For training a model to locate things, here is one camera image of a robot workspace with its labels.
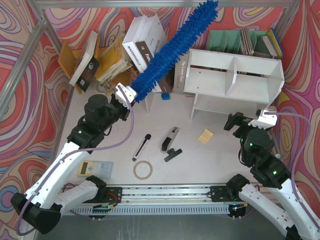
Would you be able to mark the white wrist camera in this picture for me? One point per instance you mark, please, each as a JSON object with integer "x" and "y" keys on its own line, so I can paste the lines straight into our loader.
{"x": 264, "y": 120}
{"x": 125, "y": 94}

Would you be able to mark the beige tape roll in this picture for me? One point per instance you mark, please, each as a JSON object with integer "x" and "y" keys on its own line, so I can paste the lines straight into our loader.
{"x": 142, "y": 170}

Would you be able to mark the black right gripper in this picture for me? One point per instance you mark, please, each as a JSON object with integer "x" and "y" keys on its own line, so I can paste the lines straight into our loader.
{"x": 240, "y": 122}

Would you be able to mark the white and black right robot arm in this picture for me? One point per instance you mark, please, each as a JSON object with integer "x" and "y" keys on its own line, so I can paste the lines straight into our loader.
{"x": 293, "y": 217}

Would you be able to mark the beige and grey calculator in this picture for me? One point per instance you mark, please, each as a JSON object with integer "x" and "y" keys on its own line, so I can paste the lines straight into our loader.
{"x": 100, "y": 169}

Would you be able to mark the white and black leaning book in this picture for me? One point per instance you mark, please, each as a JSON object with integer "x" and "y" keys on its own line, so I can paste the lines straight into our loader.
{"x": 86, "y": 65}

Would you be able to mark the grey and blue book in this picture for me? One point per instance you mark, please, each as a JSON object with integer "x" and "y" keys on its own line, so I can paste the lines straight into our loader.
{"x": 272, "y": 44}

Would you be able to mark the brown notebooks in organizer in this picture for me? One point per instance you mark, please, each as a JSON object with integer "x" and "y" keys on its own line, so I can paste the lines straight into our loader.
{"x": 246, "y": 43}

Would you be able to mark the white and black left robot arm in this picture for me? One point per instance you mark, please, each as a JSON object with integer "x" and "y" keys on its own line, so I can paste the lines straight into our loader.
{"x": 72, "y": 162}

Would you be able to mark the black and beige stapler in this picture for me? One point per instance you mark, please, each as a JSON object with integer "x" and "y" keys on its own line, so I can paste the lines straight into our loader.
{"x": 169, "y": 140}

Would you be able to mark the green desk organizer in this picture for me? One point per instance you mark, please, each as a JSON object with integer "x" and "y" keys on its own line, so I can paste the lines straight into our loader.
{"x": 229, "y": 41}

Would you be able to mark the yellow worn paperback stack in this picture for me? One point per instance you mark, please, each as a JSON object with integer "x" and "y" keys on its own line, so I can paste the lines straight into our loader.
{"x": 113, "y": 61}

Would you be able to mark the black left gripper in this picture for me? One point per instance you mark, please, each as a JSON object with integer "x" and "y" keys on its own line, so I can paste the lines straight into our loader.
{"x": 124, "y": 110}

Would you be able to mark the beige binder clip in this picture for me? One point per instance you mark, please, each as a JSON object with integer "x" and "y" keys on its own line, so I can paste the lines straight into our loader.
{"x": 109, "y": 90}

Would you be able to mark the black binder clip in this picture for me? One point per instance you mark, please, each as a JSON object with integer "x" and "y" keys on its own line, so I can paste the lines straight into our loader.
{"x": 172, "y": 154}

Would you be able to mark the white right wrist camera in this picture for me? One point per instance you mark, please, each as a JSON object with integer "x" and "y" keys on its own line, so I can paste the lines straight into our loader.
{"x": 264, "y": 120}

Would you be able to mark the brown Fredonia book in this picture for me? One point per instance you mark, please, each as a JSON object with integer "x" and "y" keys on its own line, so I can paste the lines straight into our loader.
{"x": 147, "y": 49}

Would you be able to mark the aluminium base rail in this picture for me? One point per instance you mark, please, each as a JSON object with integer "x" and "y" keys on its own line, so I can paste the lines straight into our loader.
{"x": 160, "y": 200}

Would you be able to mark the yellow sticky note pad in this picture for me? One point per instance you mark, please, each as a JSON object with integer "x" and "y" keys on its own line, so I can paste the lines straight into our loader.
{"x": 205, "y": 136}

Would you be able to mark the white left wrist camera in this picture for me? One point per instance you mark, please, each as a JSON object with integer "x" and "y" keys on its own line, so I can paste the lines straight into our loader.
{"x": 125, "y": 94}

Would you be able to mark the grey Lonely One book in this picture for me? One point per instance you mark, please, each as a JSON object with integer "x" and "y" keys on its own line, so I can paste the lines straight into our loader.
{"x": 180, "y": 74}

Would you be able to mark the clear tape roll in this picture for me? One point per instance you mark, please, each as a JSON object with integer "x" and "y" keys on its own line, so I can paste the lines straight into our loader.
{"x": 102, "y": 88}

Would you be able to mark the white Mademoiselle book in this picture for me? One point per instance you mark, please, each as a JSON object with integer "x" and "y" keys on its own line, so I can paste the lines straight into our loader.
{"x": 142, "y": 28}

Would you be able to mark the white wooden bookshelf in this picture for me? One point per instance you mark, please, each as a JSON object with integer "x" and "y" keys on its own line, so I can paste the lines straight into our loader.
{"x": 228, "y": 83}

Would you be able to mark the blue pencil sharpener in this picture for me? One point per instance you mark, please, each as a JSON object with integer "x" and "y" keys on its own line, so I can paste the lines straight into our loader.
{"x": 165, "y": 96}

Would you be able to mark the blue microfiber duster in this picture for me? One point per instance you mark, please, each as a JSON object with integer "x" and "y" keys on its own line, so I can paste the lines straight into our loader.
{"x": 164, "y": 60}

